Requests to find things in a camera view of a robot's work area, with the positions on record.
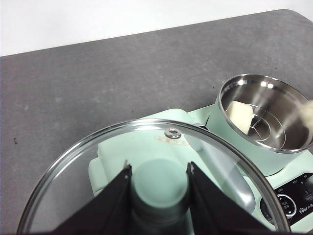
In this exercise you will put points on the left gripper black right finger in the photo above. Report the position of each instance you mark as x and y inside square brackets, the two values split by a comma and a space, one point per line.
[215, 210]

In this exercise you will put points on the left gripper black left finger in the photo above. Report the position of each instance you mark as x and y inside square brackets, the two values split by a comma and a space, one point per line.
[105, 208]

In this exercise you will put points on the glass lid with green knob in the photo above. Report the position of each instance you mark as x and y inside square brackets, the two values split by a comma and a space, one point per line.
[160, 186]

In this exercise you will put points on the smooth white rectangular bun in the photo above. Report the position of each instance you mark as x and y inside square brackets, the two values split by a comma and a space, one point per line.
[239, 117]

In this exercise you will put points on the ridged white bun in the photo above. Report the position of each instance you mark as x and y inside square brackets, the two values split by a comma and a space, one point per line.
[308, 113]

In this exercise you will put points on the chrome control knob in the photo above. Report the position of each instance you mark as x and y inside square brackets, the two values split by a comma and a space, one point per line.
[286, 205]
[308, 188]

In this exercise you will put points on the black glossy control panel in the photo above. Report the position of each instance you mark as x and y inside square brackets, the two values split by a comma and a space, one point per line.
[291, 187]

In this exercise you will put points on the mint green breakfast machine base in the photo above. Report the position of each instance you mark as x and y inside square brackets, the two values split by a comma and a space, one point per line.
[305, 164]

